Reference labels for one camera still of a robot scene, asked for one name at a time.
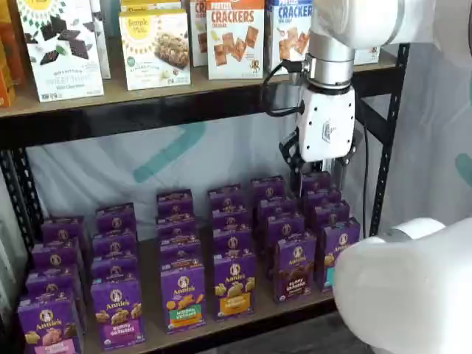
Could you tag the purple Annie's box orange patch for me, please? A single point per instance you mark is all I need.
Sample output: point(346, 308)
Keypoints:
point(235, 287)
point(229, 221)
point(232, 243)
point(225, 201)

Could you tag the yellow Simple Mills bar box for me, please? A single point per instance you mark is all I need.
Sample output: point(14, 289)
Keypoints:
point(151, 5)
point(155, 51)

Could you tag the purple Annie's box brown patch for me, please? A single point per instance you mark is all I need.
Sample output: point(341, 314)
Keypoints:
point(276, 208)
point(295, 265)
point(285, 228)
point(268, 190)

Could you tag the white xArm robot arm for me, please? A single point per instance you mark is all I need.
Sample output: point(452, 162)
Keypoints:
point(405, 287)

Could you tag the purple Annie's box magenta patch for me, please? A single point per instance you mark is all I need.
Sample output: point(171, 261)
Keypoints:
point(117, 313)
point(114, 269)
point(114, 245)
point(116, 221)

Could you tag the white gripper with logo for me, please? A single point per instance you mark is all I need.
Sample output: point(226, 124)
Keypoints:
point(326, 125)

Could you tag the orange pretzel crackers box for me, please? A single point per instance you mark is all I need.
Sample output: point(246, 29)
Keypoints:
point(236, 44)
point(198, 37)

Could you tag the brown upper shelf board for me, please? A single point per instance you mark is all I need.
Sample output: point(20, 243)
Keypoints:
point(155, 96)

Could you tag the purple Annie's box green patch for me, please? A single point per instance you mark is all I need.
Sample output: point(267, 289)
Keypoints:
point(174, 203)
point(183, 298)
point(179, 241)
point(180, 258)
point(176, 225)

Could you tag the orange brown snack box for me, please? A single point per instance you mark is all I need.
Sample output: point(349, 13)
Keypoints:
point(11, 55)

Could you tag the white Simple Mills sweet thins box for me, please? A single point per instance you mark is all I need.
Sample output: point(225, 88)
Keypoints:
point(101, 37)
point(59, 55)

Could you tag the blue pretzel crackers box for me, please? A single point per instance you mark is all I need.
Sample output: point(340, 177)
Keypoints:
point(285, 29)

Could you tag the purple Annie's box teal patch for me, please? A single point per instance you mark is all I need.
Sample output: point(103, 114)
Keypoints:
point(337, 239)
point(332, 215)
point(316, 181)
point(322, 197)

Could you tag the purple Annie's box pale pink patch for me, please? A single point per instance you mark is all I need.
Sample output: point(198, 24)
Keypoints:
point(55, 258)
point(48, 324)
point(62, 232)
point(51, 285)

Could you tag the black metal shelving rack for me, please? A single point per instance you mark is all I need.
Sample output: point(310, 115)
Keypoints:
point(147, 121)

